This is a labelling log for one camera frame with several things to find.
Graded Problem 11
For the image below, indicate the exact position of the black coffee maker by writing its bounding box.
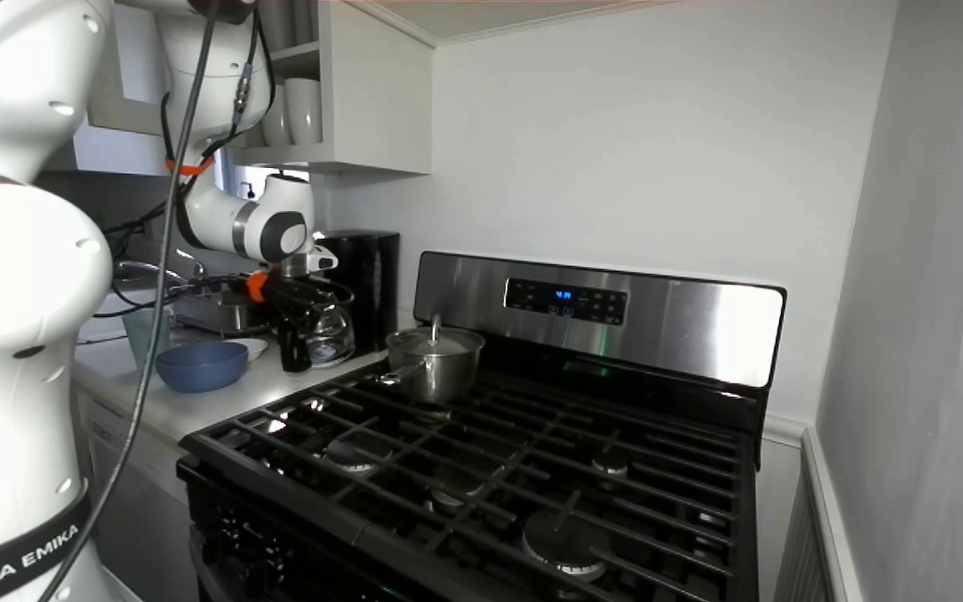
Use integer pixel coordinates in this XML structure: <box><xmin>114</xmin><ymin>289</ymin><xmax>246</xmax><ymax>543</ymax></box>
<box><xmin>317</xmin><ymin>228</ymin><xmax>405</xmax><ymax>359</ymax></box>

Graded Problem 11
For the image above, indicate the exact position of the oval gas burner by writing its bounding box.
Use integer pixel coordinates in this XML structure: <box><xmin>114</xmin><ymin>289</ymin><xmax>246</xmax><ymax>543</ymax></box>
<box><xmin>420</xmin><ymin>465</ymin><xmax>494</xmax><ymax>514</ymax></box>

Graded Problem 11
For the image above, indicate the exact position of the blue bowl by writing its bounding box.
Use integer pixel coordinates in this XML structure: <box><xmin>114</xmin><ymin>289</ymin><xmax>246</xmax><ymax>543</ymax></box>
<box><xmin>155</xmin><ymin>337</ymin><xmax>255</xmax><ymax>394</ymax></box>

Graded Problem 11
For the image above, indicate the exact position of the stainless steel saucepan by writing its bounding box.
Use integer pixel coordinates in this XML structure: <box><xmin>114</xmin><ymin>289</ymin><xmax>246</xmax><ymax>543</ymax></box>
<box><xmin>375</xmin><ymin>314</ymin><xmax>488</xmax><ymax>410</ymax></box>

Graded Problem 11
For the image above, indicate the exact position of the teal cup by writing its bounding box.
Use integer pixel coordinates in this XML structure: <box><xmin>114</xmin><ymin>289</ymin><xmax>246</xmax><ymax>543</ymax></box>
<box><xmin>121</xmin><ymin>302</ymin><xmax>179</xmax><ymax>373</ymax></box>

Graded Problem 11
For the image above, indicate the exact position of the small round gas burner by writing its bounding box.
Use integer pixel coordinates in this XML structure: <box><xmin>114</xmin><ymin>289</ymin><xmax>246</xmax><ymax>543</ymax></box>
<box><xmin>593</xmin><ymin>452</ymin><xmax>636</xmax><ymax>481</ymax></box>

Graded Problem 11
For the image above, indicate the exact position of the stainless steel pan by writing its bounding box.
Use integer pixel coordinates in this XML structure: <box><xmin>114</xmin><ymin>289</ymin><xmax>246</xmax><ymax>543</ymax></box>
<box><xmin>174</xmin><ymin>283</ymin><xmax>274</xmax><ymax>337</ymax></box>

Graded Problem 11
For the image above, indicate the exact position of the large round gas burner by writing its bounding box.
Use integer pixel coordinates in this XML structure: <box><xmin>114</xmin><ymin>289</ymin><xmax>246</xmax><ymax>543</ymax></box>
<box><xmin>520</xmin><ymin>511</ymin><xmax>615</xmax><ymax>584</ymax></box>

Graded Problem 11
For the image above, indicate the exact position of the white wall cabinet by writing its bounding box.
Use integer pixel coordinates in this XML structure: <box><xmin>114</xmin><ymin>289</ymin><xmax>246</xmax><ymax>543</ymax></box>
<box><xmin>227</xmin><ymin>0</ymin><xmax>437</xmax><ymax>182</ymax></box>

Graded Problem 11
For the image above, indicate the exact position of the black cast iron stove grate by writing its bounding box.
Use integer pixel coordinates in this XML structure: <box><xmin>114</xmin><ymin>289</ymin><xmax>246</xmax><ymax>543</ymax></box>
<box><xmin>179</xmin><ymin>354</ymin><xmax>520</xmax><ymax>514</ymax></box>
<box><xmin>310</xmin><ymin>378</ymin><xmax>644</xmax><ymax>584</ymax></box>
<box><xmin>444</xmin><ymin>394</ymin><xmax>764</xmax><ymax>602</ymax></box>

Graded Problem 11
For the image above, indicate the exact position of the stainless steel gas stove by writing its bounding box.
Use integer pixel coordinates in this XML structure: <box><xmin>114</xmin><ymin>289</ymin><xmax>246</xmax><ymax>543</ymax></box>
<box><xmin>174</xmin><ymin>248</ymin><xmax>791</xmax><ymax>602</ymax></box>

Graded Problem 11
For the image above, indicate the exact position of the white mug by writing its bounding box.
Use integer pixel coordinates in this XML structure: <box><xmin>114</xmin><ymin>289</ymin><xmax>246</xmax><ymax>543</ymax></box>
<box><xmin>281</xmin><ymin>73</ymin><xmax>325</xmax><ymax>147</ymax></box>
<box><xmin>258</xmin><ymin>81</ymin><xmax>293</xmax><ymax>150</ymax></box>

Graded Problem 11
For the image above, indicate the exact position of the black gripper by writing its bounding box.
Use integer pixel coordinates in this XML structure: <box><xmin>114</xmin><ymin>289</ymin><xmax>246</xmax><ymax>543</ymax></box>
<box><xmin>262</xmin><ymin>265</ymin><xmax>343</xmax><ymax>363</ymax></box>

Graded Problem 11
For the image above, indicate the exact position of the white base cabinet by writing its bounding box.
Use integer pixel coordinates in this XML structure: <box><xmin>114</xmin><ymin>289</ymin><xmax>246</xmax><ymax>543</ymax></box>
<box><xmin>73</xmin><ymin>390</ymin><xmax>202</xmax><ymax>602</ymax></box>

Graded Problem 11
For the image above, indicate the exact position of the orange tape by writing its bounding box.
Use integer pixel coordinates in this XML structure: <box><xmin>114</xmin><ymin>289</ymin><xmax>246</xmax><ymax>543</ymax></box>
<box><xmin>241</xmin><ymin>267</ymin><xmax>274</xmax><ymax>304</ymax></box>
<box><xmin>164</xmin><ymin>155</ymin><xmax>218</xmax><ymax>182</ymax></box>

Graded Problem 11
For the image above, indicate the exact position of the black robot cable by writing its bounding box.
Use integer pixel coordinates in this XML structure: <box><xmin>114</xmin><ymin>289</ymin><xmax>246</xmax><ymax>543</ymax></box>
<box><xmin>41</xmin><ymin>0</ymin><xmax>227</xmax><ymax>602</ymax></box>

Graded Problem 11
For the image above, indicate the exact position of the glass coffee pot black handle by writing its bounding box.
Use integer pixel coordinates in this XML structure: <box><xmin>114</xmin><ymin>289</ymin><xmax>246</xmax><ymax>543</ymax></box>
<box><xmin>274</xmin><ymin>283</ymin><xmax>362</xmax><ymax>374</ymax></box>

